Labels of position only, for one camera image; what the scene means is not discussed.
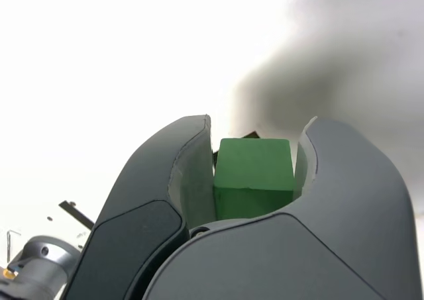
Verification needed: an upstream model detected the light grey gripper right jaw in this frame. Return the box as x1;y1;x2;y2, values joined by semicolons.
141;115;417;300

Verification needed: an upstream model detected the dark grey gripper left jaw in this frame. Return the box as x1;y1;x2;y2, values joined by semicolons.
62;114;219;300

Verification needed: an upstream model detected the green cube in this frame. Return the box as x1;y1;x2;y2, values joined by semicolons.
213;138;297;221

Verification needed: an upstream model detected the black tape strip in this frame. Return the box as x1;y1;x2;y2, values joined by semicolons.
58;199;97;230

